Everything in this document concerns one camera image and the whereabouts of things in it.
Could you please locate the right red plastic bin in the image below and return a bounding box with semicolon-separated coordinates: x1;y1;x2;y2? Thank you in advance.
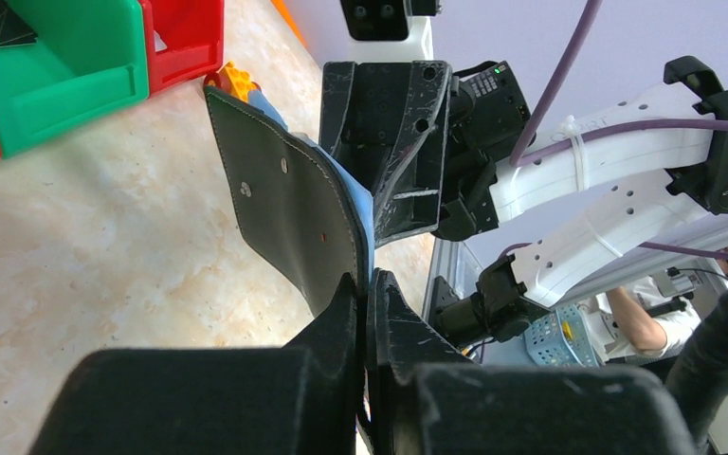
139;0;225;97

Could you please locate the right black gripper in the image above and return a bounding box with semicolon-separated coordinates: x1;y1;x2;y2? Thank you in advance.
319;61;531;246

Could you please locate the black leather card holder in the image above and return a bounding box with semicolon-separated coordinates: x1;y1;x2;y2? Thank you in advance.
204;86;375;316

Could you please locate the green plastic bin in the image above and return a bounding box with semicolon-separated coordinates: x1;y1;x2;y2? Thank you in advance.
0;1;150;158

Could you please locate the yellow toy block car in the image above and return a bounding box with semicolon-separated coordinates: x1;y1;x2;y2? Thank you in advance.
203;61;262;102

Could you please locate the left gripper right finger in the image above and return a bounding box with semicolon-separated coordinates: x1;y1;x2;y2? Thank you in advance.
367;269;696;454

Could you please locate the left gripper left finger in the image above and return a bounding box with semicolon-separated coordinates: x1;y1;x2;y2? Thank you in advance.
30;275;361;454

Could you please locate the blue perforated basket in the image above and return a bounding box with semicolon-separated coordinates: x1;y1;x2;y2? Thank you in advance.
523;304;602;368

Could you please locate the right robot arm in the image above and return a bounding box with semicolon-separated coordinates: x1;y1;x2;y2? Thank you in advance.
319;56;728;347

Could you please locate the person's forearm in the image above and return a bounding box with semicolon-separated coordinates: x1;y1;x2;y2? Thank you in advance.
606;287;667;352

